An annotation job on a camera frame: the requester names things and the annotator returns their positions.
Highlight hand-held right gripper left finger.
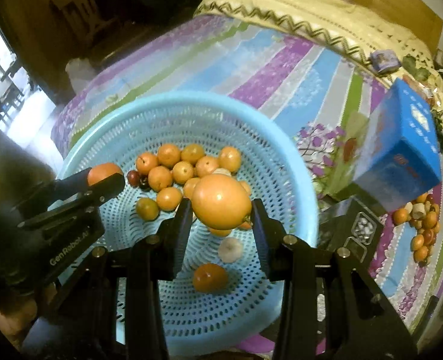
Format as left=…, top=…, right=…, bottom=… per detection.
left=21, top=199, right=194, bottom=360

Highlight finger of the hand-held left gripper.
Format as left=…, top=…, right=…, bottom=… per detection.
left=54, top=170, right=89, bottom=201
left=17, top=174, right=126, bottom=229

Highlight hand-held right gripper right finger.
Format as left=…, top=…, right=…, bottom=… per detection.
left=252, top=199, right=417, bottom=360

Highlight single orange fruit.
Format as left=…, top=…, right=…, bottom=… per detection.
left=87, top=163, right=124, bottom=187

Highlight large orange fruit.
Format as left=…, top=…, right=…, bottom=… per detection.
left=191, top=174, right=253, bottom=231

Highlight group of oranges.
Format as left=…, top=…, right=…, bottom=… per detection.
left=135, top=143, right=253, bottom=294

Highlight blue perforated plastic basket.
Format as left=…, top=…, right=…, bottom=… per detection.
left=54, top=91, right=320, bottom=351

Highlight pile of oranges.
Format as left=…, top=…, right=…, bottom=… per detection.
left=392, top=192, right=442, bottom=267

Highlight black case with clear window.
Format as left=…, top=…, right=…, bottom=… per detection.
left=319, top=199, right=385, bottom=267

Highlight white plastic bag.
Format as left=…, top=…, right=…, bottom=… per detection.
left=65, top=58, right=95, bottom=91

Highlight striped floral bedsheet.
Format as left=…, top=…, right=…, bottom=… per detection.
left=51, top=13, right=443, bottom=360

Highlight wooden cabinet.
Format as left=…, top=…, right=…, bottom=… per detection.
left=0, top=0, right=107, bottom=77

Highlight blue cardboard box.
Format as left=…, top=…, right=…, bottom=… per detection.
left=353, top=79, right=442, bottom=211

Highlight small purple box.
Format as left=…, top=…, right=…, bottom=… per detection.
left=369, top=49, right=399, bottom=75

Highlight cream quilt with zigzag trim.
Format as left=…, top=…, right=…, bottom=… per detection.
left=193, top=0, right=443, bottom=94

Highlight dark green leaves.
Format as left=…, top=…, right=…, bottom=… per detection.
left=402, top=54, right=432, bottom=83

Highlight wooden headboard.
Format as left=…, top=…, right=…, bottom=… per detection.
left=289, top=0, right=443, bottom=44

